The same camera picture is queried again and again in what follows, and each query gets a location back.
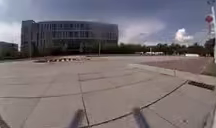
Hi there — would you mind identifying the grass lawn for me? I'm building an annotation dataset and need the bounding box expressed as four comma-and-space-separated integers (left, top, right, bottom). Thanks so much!
201, 62, 216, 78

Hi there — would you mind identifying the row of trees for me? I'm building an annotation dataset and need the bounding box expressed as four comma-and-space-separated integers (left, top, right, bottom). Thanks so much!
0, 41, 216, 58

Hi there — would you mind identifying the striped low barrier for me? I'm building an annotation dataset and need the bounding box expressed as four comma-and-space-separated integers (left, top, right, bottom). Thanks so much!
33, 56, 92, 64

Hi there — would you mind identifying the low building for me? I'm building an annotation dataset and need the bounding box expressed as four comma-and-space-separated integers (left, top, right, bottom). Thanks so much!
0, 41, 19, 58

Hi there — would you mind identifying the dark glass-fronted building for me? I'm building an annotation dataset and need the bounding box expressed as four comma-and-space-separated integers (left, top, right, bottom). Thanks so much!
20, 19, 120, 54

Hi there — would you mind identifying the grey concrete paved road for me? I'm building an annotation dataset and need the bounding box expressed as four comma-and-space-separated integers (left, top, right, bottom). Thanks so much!
0, 54, 216, 128

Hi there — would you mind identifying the white pole with red flag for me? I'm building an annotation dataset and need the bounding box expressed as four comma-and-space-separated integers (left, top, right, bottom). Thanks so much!
204, 0, 216, 65

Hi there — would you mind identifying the robot's own part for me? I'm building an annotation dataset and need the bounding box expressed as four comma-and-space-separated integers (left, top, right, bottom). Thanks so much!
68, 109, 86, 128
131, 107, 150, 128

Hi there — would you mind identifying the concrete kerb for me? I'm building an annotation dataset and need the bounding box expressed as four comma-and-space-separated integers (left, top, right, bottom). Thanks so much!
129, 62, 216, 87

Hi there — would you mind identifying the dark drain grate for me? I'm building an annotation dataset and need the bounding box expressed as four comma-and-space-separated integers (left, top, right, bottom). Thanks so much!
187, 80, 216, 92

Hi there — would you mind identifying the red brick pavement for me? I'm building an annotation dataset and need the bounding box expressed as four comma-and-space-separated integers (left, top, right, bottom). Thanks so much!
139, 56, 214, 76

